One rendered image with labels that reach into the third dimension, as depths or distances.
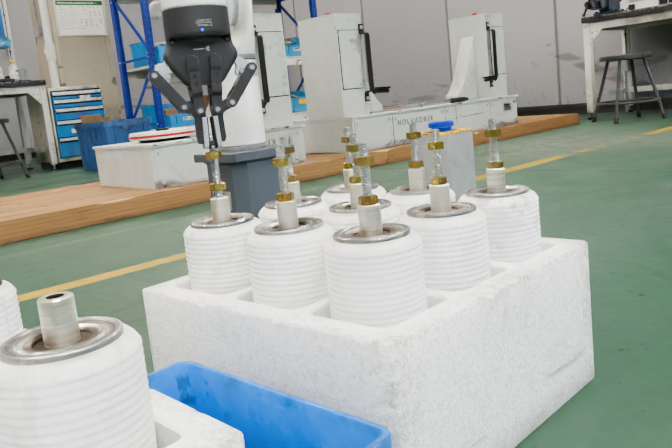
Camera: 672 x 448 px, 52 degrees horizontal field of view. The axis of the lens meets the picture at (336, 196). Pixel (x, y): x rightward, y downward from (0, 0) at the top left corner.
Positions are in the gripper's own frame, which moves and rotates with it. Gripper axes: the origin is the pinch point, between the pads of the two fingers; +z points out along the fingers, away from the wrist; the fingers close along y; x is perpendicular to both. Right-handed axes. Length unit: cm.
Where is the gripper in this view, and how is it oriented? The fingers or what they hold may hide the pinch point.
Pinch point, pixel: (210, 131)
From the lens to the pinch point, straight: 83.0
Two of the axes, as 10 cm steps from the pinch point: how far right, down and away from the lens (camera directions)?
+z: 1.0, 9.8, 1.5
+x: -3.2, -1.1, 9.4
